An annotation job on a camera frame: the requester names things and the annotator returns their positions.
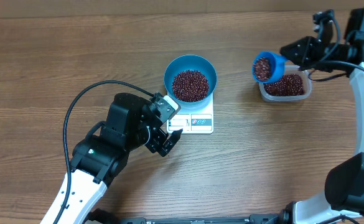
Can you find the white digital kitchen scale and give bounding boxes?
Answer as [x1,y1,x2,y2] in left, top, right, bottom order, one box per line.
[166,94,214,134]

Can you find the clear plastic container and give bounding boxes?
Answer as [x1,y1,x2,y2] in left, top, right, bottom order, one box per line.
[259,65,312,103]

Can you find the teal metal bowl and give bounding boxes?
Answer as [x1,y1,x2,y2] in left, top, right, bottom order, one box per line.
[164,55,218,99]

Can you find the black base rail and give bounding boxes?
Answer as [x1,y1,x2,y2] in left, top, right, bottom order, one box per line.
[83,208,292,224]

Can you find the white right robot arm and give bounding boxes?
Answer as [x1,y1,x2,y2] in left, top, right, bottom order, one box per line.
[277,8,364,223]

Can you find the red beans in scoop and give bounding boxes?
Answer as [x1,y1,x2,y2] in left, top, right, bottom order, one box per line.
[253,57,271,81]

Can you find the red beans in bowl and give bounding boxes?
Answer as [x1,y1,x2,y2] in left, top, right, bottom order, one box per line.
[172,70,209,102]

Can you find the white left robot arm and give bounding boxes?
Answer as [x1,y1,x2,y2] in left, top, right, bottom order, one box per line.
[42,93,182,223]

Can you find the blue plastic measuring scoop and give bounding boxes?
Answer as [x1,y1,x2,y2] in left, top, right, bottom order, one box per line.
[252,51,287,84]

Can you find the red adzuki beans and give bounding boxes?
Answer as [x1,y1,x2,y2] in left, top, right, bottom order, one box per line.
[264,74,306,96]

